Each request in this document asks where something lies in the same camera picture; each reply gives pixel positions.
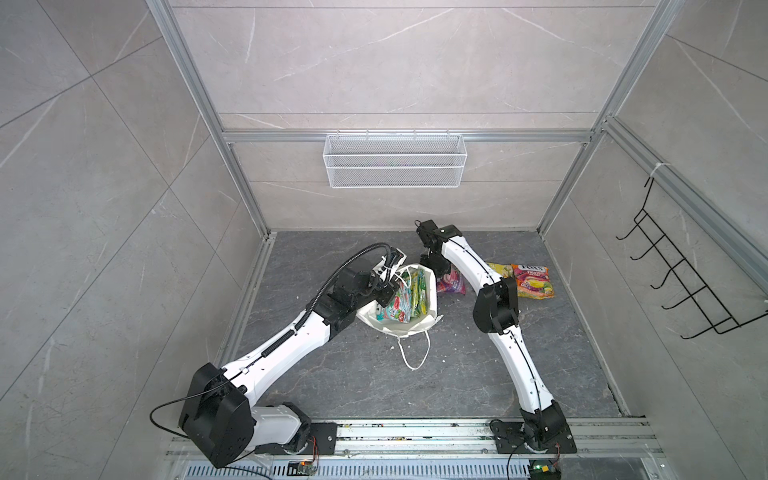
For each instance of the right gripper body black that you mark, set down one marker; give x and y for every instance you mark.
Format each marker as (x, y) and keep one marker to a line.
(438, 266)

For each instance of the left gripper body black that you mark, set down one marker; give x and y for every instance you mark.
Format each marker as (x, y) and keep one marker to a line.
(384, 293)

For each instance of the purple Fox's berries packet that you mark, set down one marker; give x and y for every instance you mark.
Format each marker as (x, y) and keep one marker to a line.
(452, 283)

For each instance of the white paper gift bag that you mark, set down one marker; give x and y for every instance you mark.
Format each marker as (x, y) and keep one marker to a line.
(420, 326)

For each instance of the Fox's fruits candy packet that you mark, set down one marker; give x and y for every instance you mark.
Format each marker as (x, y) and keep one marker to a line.
(533, 282)

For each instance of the teal cherry mint packet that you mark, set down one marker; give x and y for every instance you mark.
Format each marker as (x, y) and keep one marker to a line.
(399, 309)

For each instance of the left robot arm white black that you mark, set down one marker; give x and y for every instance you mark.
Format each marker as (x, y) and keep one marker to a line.
(220, 413)

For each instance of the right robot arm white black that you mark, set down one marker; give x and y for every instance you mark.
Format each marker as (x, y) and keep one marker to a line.
(496, 314)

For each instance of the green snack packet rightmost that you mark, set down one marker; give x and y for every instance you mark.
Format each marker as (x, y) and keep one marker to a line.
(421, 308)

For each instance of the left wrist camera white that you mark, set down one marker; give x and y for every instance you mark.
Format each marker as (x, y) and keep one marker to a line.
(389, 264)

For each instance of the white wire mesh basket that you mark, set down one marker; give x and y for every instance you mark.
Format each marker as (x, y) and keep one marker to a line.
(416, 160)

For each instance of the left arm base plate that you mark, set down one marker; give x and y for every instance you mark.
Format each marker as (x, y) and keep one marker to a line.
(319, 438)

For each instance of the aluminium rail frame front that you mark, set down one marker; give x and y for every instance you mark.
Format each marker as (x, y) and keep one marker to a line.
(443, 448)

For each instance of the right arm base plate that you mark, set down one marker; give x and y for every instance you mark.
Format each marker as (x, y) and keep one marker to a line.
(520, 437)

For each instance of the black wire hook rack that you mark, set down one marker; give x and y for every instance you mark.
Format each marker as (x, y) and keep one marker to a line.
(718, 318)

